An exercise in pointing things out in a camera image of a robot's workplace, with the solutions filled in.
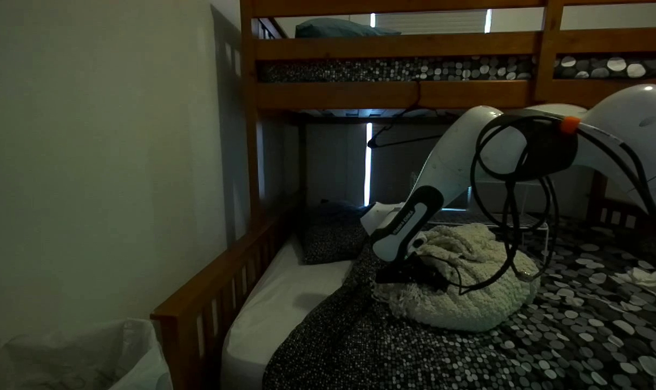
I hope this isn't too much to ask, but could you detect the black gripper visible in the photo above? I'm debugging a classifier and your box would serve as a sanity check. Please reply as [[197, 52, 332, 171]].
[[375, 253, 453, 293]]

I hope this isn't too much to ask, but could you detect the white fleece blanket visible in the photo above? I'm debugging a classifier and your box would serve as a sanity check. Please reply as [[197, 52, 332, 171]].
[[372, 221, 544, 334]]

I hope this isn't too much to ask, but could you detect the dark grey pillow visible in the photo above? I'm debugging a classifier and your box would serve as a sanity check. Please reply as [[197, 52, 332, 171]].
[[295, 205, 376, 266]]

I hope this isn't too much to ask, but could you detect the white mattress sheet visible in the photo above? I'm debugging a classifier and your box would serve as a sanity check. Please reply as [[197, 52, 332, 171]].
[[219, 237, 356, 390]]

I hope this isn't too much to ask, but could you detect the grey window blind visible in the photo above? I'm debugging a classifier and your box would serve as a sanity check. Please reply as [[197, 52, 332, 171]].
[[301, 120, 445, 211]]

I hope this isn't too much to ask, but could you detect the black white dotted bedspread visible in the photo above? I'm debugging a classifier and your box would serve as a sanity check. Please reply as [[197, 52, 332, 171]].
[[261, 213, 656, 390]]

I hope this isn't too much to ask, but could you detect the dotted bunk bedding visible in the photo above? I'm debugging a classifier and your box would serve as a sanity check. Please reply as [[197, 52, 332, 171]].
[[257, 52, 656, 85]]

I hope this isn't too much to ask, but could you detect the small white cloth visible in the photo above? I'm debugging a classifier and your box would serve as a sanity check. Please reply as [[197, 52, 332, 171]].
[[623, 264, 656, 300]]

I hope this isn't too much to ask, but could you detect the teal pillow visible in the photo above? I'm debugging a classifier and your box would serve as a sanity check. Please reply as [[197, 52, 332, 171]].
[[292, 18, 403, 41]]

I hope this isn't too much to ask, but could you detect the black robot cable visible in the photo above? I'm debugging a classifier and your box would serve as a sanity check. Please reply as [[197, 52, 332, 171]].
[[467, 111, 656, 321]]

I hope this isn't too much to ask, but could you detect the black hanging wire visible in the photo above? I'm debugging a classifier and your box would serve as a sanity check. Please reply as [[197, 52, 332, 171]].
[[366, 79, 424, 153]]

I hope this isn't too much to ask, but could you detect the wooden bunk bed frame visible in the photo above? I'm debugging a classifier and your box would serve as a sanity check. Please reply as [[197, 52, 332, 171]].
[[149, 0, 656, 390]]

